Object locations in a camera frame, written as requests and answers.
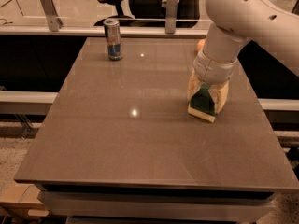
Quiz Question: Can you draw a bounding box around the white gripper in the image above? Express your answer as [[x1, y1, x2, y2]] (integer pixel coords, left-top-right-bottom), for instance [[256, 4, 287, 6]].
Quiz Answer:
[[187, 49, 238, 114]]

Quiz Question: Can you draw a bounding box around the green and yellow sponge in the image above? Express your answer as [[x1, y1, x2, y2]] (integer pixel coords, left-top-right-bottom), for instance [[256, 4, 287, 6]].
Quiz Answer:
[[188, 84, 216, 123]]

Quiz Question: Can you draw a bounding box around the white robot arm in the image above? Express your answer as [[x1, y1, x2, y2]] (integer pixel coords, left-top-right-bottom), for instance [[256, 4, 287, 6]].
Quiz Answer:
[[188, 0, 299, 121]]

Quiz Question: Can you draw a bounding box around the silver blue redbull can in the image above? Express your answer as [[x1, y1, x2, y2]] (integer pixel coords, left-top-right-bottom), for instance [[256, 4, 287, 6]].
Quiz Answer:
[[103, 18, 122, 61]]

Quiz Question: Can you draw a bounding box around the orange fruit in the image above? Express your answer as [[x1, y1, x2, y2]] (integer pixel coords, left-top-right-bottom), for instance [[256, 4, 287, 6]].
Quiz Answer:
[[196, 39, 206, 52]]

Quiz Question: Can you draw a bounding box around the black office chair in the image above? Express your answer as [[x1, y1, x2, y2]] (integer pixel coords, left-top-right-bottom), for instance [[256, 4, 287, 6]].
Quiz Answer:
[[97, 0, 200, 28]]

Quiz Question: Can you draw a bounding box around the cardboard box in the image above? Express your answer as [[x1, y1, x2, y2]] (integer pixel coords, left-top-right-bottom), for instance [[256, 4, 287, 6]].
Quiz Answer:
[[0, 183, 50, 220]]

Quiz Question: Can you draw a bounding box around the middle metal bracket post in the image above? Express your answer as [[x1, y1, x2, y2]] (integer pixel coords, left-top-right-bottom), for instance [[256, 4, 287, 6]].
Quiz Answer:
[[165, 0, 178, 34]]

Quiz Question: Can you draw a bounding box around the left metal bracket post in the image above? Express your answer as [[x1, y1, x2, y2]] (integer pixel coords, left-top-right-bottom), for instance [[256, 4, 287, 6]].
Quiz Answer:
[[40, 0, 63, 32]]

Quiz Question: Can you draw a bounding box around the glass partition rail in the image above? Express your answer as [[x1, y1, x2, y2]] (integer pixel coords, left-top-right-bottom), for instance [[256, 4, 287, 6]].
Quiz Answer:
[[0, 25, 207, 38]]

